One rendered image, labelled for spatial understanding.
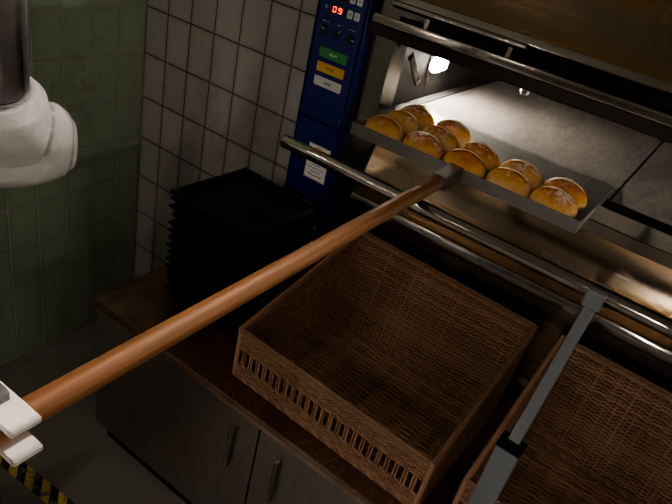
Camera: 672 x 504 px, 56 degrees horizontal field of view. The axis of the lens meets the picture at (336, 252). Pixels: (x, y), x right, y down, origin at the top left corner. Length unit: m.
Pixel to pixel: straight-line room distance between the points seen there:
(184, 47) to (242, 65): 0.24
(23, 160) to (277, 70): 0.88
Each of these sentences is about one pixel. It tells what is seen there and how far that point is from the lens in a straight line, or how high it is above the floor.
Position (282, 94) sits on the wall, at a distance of 1.87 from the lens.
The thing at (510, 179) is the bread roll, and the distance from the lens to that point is 1.36.
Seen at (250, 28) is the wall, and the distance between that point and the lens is 1.92.
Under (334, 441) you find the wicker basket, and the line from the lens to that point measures 1.48.
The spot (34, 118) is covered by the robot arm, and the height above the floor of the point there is 1.24.
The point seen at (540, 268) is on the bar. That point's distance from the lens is 1.19.
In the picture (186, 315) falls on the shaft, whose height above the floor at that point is 1.21.
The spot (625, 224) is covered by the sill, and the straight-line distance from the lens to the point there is 1.52.
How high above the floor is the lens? 1.69
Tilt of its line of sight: 31 degrees down
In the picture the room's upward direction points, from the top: 14 degrees clockwise
